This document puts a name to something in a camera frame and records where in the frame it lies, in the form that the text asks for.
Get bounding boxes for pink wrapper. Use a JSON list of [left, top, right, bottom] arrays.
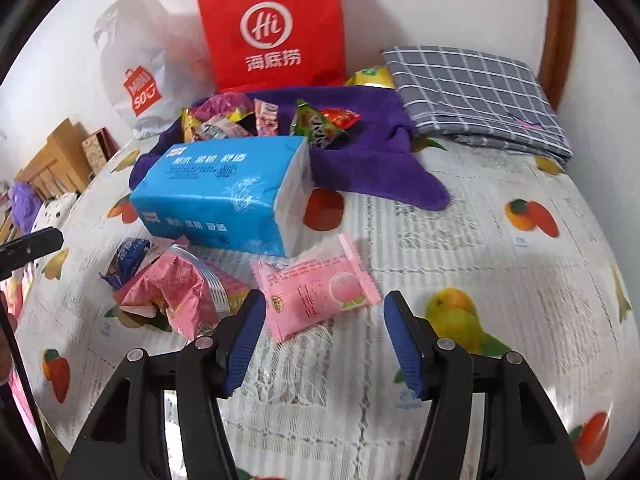
[[114, 244, 250, 340]]

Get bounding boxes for blue candy wrapper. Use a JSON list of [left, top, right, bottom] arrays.
[[100, 237, 151, 290]]

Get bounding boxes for pink peach candy packet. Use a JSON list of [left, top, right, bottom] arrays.
[[252, 232, 381, 342]]

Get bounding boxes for pink white snack packet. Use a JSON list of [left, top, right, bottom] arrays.
[[254, 99, 279, 136]]

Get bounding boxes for floral cushion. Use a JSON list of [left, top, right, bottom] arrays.
[[32, 193, 79, 233]]

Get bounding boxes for blue tissue pack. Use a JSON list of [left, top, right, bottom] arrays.
[[130, 136, 314, 257]]

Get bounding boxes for purple towel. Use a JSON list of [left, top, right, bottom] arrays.
[[128, 84, 452, 213]]

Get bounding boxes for yellow snack packet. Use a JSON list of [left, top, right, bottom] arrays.
[[181, 107, 202, 143]]

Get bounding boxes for silver grey snack packet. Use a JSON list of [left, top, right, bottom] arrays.
[[193, 116, 250, 141]]

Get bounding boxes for pink round snack packet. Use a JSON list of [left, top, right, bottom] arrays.
[[190, 92, 255, 122]]

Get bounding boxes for grey checked folded cloth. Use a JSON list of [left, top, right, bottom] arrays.
[[381, 46, 573, 162]]

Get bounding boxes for red small snack packet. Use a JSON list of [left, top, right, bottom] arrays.
[[321, 107, 360, 130]]

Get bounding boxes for green snack packet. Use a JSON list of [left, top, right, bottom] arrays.
[[290, 99, 347, 150]]

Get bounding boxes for white Miniso plastic bag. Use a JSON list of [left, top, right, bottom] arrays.
[[93, 0, 214, 139]]

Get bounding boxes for yellow green bag behind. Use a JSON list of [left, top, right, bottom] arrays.
[[344, 66, 395, 89]]

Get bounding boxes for red Haidilao paper bag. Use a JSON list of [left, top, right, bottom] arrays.
[[198, 0, 346, 92]]

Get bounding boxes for brown door frame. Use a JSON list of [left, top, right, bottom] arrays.
[[538, 0, 577, 110]]

